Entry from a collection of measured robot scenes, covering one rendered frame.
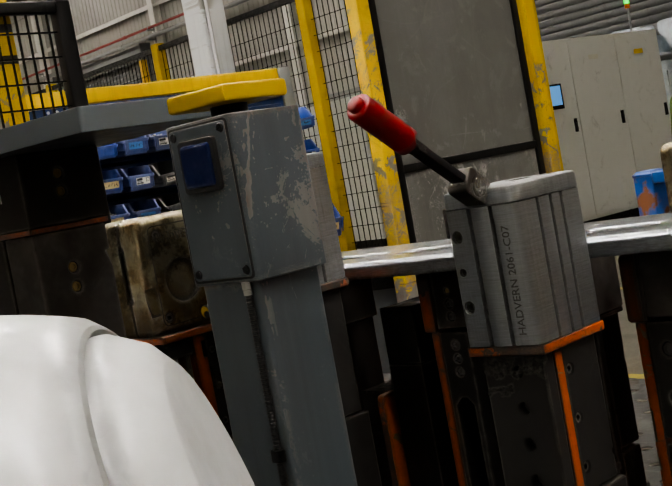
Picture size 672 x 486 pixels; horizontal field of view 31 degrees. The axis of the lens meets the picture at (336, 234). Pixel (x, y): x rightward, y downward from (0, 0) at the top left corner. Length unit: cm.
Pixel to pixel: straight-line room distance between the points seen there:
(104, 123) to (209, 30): 549
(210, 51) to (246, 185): 556
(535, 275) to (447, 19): 379
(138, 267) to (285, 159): 37
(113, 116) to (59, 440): 70
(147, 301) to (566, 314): 44
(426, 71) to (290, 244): 370
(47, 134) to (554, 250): 37
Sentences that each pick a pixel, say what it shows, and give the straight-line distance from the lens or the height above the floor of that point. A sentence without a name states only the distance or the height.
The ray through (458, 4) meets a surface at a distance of 468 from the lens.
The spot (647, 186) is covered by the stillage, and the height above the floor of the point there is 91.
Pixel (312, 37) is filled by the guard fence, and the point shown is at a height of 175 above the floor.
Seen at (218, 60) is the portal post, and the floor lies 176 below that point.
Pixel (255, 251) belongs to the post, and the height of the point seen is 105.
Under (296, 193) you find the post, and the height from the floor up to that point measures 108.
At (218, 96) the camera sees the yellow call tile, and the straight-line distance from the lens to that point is 80.
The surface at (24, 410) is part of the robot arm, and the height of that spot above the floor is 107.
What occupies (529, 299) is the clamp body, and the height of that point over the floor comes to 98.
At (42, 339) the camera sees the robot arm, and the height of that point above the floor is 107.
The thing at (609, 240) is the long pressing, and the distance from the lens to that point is 94.
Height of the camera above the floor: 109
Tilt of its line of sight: 3 degrees down
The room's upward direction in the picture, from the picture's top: 10 degrees counter-clockwise
